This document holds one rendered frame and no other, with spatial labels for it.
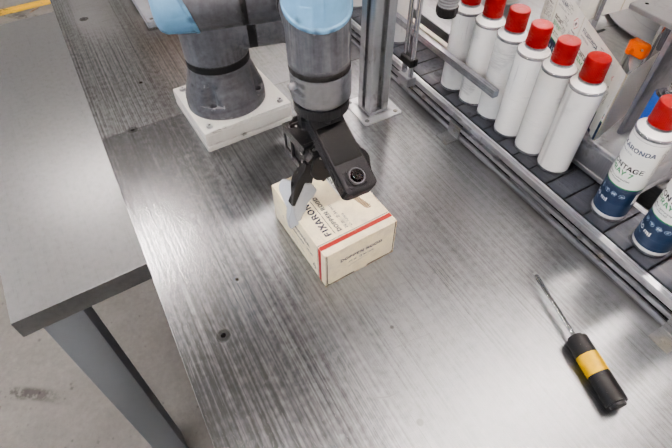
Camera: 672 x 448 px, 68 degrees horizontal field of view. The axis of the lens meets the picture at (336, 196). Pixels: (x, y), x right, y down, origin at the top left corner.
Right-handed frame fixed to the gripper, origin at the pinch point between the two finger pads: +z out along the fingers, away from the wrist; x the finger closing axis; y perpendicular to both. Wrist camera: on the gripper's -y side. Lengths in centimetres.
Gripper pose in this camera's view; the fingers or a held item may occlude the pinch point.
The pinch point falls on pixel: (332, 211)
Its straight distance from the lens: 76.0
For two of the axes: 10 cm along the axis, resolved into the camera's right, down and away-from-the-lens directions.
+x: -8.5, 3.9, -3.6
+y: -5.3, -6.1, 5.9
